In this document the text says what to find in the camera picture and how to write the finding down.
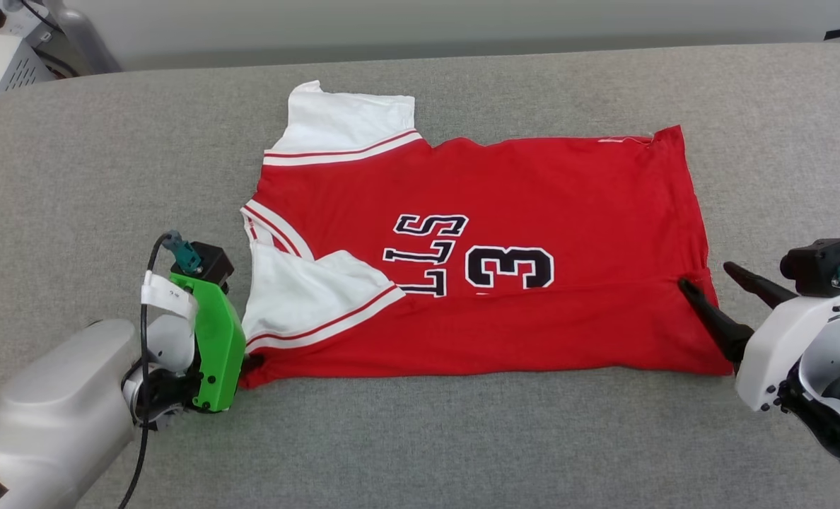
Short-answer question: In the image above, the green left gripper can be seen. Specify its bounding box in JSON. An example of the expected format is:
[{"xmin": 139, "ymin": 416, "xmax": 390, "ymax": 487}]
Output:
[{"xmin": 169, "ymin": 272, "xmax": 265, "ymax": 413}]

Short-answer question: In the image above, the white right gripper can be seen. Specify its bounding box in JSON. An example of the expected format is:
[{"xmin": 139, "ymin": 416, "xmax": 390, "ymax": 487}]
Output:
[{"xmin": 678, "ymin": 262, "xmax": 840, "ymax": 412}]

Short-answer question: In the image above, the red and white basketball jersey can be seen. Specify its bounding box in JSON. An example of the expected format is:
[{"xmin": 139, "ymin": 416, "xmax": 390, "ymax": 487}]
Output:
[{"xmin": 238, "ymin": 80, "xmax": 735, "ymax": 390}]

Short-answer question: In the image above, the white partition panel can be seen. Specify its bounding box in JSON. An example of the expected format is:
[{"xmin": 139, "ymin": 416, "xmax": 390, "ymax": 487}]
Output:
[{"xmin": 66, "ymin": 0, "xmax": 840, "ymax": 70}]

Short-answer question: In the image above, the white power strip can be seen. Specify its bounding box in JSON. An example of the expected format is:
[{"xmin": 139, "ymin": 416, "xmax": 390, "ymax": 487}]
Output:
[{"xmin": 0, "ymin": 0, "xmax": 47, "ymax": 40}]

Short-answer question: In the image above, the white cable label tag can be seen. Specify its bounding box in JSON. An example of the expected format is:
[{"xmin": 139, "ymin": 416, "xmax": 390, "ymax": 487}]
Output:
[{"xmin": 141, "ymin": 271, "xmax": 199, "ymax": 320}]

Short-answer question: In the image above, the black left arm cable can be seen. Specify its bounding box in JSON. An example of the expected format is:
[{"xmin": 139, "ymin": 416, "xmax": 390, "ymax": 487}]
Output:
[{"xmin": 117, "ymin": 233, "xmax": 180, "ymax": 509}]

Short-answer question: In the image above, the teal left camera connector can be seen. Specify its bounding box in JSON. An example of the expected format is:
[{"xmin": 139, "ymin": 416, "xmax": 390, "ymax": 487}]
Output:
[{"xmin": 162, "ymin": 231, "xmax": 203, "ymax": 275}]

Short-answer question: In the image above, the grey metal partition post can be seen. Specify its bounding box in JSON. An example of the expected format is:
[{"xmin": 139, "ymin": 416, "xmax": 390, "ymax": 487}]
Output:
[{"xmin": 42, "ymin": 0, "xmax": 122, "ymax": 75}]

